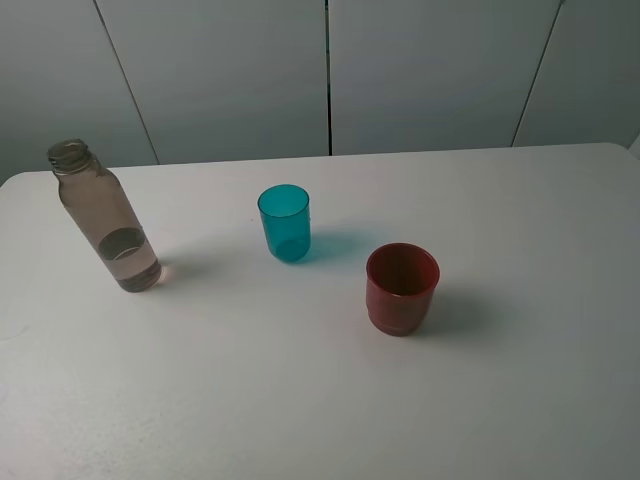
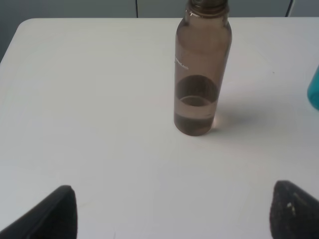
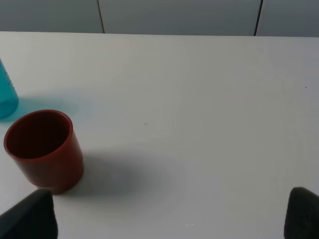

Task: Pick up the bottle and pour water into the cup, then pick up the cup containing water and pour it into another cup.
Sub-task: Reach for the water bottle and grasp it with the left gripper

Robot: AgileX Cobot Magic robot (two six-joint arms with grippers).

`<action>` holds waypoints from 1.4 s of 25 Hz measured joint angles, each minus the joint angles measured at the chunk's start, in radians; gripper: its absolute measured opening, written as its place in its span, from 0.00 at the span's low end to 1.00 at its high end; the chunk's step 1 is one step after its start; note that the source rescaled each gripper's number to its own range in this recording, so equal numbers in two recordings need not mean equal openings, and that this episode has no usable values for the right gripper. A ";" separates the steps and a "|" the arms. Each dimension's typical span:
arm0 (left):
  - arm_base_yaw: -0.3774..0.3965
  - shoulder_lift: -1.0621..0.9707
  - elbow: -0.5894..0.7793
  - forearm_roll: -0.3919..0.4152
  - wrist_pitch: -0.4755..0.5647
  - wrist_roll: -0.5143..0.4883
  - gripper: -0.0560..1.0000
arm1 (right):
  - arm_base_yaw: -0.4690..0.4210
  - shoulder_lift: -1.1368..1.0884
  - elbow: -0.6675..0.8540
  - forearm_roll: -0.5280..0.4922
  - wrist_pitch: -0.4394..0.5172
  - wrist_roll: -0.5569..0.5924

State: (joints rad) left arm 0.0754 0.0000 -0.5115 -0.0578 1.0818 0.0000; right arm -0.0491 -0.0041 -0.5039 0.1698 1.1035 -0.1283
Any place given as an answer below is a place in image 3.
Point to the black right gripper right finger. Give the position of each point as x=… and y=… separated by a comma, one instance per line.
x=302, y=216

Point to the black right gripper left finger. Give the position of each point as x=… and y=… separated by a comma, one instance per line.
x=31, y=218

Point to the teal translucent plastic cup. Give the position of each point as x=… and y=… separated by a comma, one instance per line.
x=8, y=96

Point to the red plastic cup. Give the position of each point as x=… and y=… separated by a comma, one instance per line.
x=43, y=144

